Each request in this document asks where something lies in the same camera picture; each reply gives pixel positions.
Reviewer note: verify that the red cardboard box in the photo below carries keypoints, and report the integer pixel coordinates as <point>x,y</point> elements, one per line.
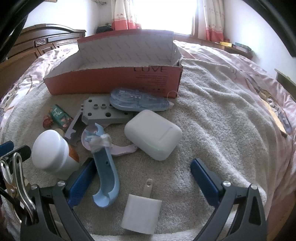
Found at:
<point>111,78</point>

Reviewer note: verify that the yellow book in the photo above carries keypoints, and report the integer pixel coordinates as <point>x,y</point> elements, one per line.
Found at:
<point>223,44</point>

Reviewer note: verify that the white terry towel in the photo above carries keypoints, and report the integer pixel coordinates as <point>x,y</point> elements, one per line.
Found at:
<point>208,129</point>

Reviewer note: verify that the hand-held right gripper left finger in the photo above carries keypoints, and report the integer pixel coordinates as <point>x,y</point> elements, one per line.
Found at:
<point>81,183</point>

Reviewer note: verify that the red crumpled wrapper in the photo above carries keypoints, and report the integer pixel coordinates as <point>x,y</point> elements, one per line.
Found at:
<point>48,121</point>

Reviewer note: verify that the lilac curved plastic piece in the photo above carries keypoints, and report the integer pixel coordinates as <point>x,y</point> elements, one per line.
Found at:
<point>124,150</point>

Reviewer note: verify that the white charger plug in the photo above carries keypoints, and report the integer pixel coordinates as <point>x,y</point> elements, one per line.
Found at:
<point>141,213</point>

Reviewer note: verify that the pink printed quilt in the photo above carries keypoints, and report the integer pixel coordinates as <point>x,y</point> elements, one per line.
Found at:
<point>242,69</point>

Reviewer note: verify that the metal spring clip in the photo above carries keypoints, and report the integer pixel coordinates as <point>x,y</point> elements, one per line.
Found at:
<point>17,183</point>

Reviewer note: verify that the wooden window cabinet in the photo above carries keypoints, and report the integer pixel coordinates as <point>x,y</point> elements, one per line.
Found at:
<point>196,39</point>

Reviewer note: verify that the green printed lighter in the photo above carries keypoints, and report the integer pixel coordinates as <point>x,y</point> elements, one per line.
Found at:
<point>61,115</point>

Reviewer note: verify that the grey perforated block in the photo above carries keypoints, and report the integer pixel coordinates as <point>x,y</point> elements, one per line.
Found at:
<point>99,113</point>

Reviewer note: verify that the dark wooden headboard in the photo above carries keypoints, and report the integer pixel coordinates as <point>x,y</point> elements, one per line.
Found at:
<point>30,46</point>

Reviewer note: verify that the light wooden shelf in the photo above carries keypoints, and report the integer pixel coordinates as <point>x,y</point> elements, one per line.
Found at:
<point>285,80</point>

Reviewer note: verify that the white jar with lid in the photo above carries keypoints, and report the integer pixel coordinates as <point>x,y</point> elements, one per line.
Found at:
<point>49,150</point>

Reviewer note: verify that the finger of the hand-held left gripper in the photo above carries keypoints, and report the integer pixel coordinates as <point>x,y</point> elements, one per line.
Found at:
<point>23,153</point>
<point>6,149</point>

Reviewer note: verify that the white earbuds case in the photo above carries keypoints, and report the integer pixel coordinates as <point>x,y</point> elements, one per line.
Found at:
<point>152,134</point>

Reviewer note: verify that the dark bag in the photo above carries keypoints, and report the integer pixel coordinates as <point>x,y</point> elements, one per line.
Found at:
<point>104,29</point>

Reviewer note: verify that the pink floral curtain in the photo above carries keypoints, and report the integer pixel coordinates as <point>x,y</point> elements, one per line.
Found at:
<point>212,20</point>
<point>121,16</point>

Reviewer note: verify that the grey notched flat plate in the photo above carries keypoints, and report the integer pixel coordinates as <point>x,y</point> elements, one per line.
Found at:
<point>72,129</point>

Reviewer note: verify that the light blue plastic tool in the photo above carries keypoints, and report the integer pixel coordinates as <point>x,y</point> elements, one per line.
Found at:
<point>106,166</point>

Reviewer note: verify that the blue correction tape dispenser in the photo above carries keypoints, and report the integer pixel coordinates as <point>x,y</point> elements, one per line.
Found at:
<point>138,99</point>

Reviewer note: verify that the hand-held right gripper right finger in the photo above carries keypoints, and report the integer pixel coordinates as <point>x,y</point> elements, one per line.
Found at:
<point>204,183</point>

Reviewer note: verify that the small wooden block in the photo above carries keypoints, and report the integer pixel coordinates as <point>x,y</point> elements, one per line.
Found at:
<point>60,132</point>

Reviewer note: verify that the window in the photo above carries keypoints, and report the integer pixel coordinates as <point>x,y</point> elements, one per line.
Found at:
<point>166,14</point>

